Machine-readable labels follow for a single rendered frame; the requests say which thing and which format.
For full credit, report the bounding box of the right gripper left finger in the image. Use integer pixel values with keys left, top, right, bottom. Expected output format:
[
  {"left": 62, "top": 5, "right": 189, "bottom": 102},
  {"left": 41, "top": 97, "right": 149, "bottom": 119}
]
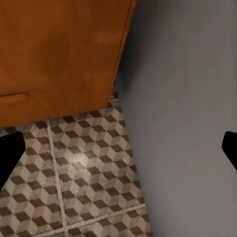
[{"left": 0, "top": 131, "right": 26, "bottom": 190}]

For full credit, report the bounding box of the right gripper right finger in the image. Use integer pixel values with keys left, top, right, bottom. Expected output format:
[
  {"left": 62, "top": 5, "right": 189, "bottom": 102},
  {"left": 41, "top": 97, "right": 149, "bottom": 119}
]
[{"left": 222, "top": 131, "right": 237, "bottom": 170}]

